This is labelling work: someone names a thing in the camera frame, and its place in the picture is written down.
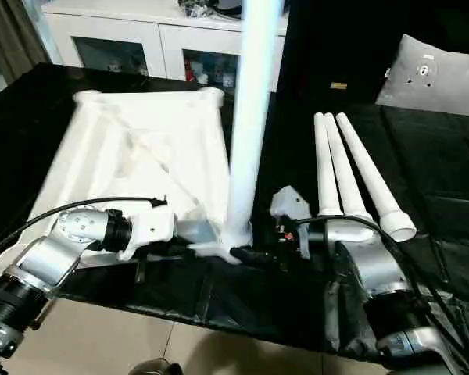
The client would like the white plastic table leg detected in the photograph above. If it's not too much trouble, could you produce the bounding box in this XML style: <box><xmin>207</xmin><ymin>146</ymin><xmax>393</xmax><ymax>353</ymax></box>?
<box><xmin>323</xmin><ymin>112</ymin><xmax>373</xmax><ymax>238</ymax></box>
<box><xmin>335</xmin><ymin>112</ymin><xmax>418</xmax><ymax>241</ymax></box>
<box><xmin>313</xmin><ymin>112</ymin><xmax>344</xmax><ymax>216</ymax></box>
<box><xmin>225</xmin><ymin>0</ymin><xmax>287</xmax><ymax>253</ymax></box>

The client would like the white plastic table top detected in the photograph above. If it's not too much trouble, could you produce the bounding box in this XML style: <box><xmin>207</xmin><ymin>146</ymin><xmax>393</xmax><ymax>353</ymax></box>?
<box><xmin>0</xmin><ymin>87</ymin><xmax>256</xmax><ymax>275</ymax></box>

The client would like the dark rounded robot body part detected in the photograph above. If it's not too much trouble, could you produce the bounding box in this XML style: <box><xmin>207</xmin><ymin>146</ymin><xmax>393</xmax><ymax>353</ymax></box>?
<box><xmin>131</xmin><ymin>357</ymin><xmax>184</xmax><ymax>375</ymax></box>

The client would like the black box with gold label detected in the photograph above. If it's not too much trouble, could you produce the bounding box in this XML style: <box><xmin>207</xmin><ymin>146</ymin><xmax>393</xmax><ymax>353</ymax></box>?
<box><xmin>277</xmin><ymin>0</ymin><xmax>404</xmax><ymax>105</ymax></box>

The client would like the grey cushion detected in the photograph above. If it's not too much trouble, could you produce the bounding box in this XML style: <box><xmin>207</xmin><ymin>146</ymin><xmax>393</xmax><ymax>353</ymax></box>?
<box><xmin>374</xmin><ymin>33</ymin><xmax>469</xmax><ymax>118</ymax></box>

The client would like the white cabinet with glass doors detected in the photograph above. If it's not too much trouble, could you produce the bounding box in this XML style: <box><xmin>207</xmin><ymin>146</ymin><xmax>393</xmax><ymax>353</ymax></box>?
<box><xmin>41</xmin><ymin>0</ymin><xmax>289</xmax><ymax>94</ymax></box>

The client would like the grey round container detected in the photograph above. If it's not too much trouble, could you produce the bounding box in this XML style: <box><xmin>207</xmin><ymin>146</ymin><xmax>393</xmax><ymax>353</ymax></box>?
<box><xmin>213</xmin><ymin>0</ymin><xmax>291</xmax><ymax>20</ymax></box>

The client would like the brown curtain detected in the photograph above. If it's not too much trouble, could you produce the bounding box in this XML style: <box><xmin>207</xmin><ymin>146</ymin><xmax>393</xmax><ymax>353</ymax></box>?
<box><xmin>0</xmin><ymin>0</ymin><xmax>48</xmax><ymax>85</ymax></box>

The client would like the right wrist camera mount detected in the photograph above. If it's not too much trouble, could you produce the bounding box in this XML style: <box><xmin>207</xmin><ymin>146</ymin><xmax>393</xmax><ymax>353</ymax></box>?
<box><xmin>270</xmin><ymin>185</ymin><xmax>313</xmax><ymax>261</ymax></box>

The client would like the black tangled cable pile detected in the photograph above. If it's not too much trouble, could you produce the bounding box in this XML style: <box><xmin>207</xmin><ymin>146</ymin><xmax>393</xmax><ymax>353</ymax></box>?
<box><xmin>177</xmin><ymin>0</ymin><xmax>217</xmax><ymax>19</ymax></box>

